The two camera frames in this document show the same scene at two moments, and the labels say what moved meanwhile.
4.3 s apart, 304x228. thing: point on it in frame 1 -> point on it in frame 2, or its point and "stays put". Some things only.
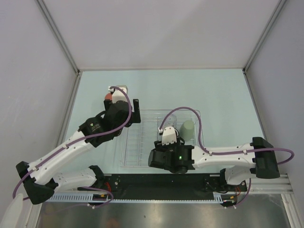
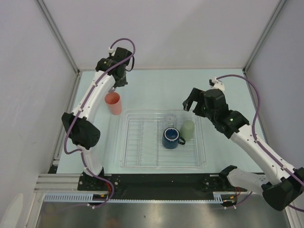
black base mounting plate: [169, 186] stays put
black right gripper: [160, 147] -> [197, 95]
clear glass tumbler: [170, 121] stays put
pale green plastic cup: [186, 130] stays put
